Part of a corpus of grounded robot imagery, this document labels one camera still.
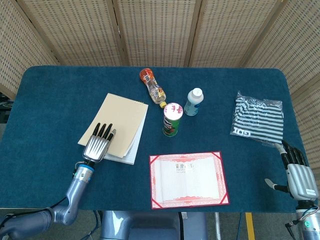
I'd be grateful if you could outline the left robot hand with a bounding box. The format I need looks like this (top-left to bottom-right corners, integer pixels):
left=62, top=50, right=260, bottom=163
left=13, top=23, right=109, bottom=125
left=82, top=122, right=117, bottom=163

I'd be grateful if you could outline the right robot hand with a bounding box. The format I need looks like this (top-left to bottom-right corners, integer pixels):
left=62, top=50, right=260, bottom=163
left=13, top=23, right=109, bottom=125
left=264, top=139, right=320, bottom=201

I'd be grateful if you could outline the tan notebook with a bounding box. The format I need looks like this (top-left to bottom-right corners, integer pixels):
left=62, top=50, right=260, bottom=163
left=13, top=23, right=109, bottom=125
left=77, top=92, right=149, bottom=166

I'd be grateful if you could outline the blue table cloth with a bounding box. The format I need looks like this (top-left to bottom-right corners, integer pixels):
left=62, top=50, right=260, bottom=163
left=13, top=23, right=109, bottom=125
left=0, top=65, right=313, bottom=214

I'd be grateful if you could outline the striped garment in plastic bag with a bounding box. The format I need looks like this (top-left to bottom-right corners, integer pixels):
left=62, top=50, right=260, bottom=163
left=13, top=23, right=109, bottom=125
left=229, top=90, right=285, bottom=148

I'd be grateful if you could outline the green Pringles chips can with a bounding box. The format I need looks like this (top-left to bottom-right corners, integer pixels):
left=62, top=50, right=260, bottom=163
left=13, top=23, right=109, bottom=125
left=162, top=102, right=185, bottom=138

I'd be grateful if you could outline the clear bottle with orange label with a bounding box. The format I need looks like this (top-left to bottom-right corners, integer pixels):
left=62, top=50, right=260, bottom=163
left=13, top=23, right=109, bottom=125
left=139, top=68, right=168, bottom=109

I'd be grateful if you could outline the grey-blue robot torso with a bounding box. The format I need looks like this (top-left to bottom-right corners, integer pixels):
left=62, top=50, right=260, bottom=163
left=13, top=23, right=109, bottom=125
left=99, top=210, right=208, bottom=240

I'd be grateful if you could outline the black equipment behind table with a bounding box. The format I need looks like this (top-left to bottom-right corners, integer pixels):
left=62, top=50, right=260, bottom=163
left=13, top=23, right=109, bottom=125
left=0, top=91, right=14, bottom=124

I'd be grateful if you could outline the red certificate folder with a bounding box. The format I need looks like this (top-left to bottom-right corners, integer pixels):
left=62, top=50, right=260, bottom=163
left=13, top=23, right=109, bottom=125
left=149, top=150, right=231, bottom=210

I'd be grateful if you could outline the white and blue milk bottle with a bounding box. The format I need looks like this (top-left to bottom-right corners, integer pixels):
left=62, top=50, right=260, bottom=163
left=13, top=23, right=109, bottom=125
left=183, top=87, right=204, bottom=117

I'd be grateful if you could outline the woven bamboo folding screen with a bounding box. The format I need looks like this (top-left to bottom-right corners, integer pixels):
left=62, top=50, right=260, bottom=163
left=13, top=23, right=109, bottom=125
left=0, top=0, right=320, bottom=173

